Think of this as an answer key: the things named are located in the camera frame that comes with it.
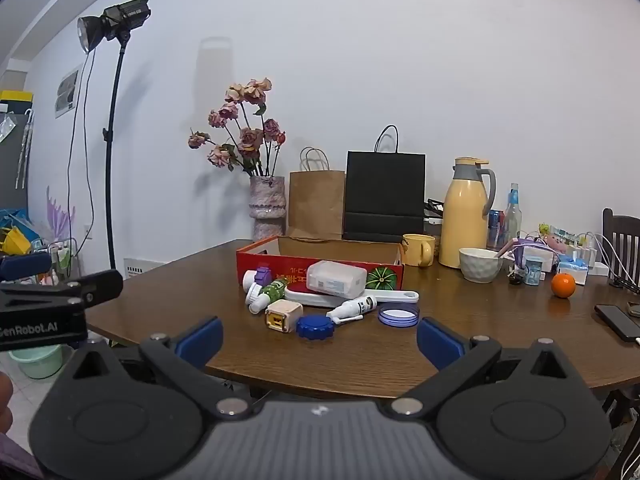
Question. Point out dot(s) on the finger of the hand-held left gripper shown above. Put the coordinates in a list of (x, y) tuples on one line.
[(102, 285), (27, 266)]

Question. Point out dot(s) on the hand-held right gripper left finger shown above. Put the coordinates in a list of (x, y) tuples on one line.
[(200, 341)]

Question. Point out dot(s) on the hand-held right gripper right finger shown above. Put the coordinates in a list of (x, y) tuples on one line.
[(440, 342)]

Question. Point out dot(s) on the clear blue round lid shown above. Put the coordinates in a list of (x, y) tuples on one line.
[(398, 317)]

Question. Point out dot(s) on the white lint brush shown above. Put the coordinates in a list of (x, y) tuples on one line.
[(395, 296)]

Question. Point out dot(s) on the white jar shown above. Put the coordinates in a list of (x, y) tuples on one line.
[(248, 279)]

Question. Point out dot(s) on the green bottle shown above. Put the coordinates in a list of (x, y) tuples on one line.
[(274, 290)]

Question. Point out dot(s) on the purple gear-shaped lid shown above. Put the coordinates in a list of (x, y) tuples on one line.
[(263, 276)]

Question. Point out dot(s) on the white spray bottle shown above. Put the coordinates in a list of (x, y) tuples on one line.
[(357, 306)]

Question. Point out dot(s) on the cream cube bottle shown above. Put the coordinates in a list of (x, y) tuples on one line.
[(286, 310)]

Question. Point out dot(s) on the red cardboard box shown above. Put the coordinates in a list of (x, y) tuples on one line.
[(280, 265)]

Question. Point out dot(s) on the blue gear-shaped lid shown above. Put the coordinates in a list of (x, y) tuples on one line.
[(315, 327)]

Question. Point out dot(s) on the translucent white plastic container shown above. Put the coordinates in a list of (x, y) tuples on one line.
[(335, 277)]

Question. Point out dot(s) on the person's left forearm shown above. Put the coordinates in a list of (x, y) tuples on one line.
[(4, 400)]

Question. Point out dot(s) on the yellow plastic object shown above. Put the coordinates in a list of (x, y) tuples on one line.
[(15, 241)]

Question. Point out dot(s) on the green plastic basin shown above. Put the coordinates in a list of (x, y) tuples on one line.
[(37, 360)]

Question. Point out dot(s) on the white bowl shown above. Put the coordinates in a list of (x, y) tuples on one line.
[(480, 267)]

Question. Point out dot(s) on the yellow mug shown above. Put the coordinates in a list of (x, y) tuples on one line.
[(415, 250)]

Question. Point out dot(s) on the small black object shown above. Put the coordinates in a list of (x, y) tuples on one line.
[(515, 278)]

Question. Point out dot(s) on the pink spoon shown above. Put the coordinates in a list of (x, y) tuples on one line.
[(505, 249)]

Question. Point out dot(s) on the clear hanging plastic packet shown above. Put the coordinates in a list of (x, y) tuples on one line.
[(24, 150)]

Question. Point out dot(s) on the dark board yellow top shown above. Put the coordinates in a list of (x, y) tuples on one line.
[(14, 150)]

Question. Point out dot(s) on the small blue cup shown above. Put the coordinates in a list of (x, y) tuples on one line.
[(533, 270)]

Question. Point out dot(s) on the black light stand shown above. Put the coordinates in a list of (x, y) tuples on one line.
[(111, 160)]

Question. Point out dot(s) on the yellow thermos jug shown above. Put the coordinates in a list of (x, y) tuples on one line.
[(462, 215)]

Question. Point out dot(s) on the blue red drink can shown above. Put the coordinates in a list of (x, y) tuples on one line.
[(495, 225)]

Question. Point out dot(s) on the purple box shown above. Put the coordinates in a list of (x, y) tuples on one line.
[(532, 247)]

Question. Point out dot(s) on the person's purple clothing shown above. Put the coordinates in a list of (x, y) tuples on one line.
[(15, 460)]

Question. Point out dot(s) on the orange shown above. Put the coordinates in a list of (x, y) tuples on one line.
[(563, 285)]

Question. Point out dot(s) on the clear bottle blue cap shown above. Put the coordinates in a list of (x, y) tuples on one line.
[(512, 220)]

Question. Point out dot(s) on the blue white tissue pack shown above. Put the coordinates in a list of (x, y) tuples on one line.
[(572, 271)]

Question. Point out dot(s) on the pink toy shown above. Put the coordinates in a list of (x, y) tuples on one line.
[(556, 241)]

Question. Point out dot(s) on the pink textured vase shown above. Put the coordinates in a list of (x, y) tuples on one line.
[(267, 200)]

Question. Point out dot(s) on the black paper bag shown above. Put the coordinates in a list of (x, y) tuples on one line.
[(385, 190)]

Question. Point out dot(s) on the white power strip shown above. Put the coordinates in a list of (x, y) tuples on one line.
[(587, 257)]

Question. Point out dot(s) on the black phone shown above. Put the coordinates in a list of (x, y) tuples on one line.
[(616, 321)]

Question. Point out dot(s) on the brown paper bag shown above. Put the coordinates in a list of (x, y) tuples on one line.
[(315, 200)]

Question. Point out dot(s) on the dried pink roses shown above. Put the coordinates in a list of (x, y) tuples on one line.
[(250, 137)]

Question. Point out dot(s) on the dark wooden chair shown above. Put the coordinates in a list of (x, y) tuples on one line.
[(622, 232)]

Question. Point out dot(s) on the black studio light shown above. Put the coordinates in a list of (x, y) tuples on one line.
[(120, 15)]

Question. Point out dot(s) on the purple flower wall sticker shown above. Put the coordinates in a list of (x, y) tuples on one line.
[(60, 215)]

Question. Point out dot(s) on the framed wall picture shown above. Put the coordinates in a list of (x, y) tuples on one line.
[(67, 92)]

